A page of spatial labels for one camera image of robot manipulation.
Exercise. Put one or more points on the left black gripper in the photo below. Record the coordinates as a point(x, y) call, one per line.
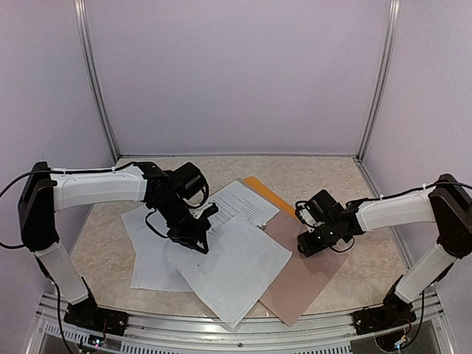
point(198, 233)

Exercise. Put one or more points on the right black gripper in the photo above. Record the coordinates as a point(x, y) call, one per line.
point(308, 247)

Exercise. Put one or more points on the orange folder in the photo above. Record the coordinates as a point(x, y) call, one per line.
point(269, 195)

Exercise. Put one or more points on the printed white paper sheet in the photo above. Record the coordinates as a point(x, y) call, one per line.
point(236, 199)

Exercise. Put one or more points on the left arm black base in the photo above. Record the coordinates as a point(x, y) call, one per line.
point(89, 315)

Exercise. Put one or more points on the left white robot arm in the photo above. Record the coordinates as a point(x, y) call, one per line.
point(48, 191)

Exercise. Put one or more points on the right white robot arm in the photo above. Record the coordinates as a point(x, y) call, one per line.
point(433, 223)

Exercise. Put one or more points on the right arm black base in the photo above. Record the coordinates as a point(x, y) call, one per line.
point(392, 313)

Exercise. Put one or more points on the white paper sheet on table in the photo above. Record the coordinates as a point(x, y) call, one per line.
point(155, 265)

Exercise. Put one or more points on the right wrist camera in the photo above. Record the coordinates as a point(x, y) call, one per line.
point(303, 214)

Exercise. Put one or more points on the front aluminium rail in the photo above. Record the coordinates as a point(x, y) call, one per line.
point(333, 332)

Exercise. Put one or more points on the right aluminium frame post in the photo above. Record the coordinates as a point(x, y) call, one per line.
point(381, 79)

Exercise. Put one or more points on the aluminium frame post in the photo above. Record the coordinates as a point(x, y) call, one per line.
point(381, 79)
point(93, 77)

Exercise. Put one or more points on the left aluminium frame post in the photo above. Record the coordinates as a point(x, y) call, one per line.
point(93, 77)

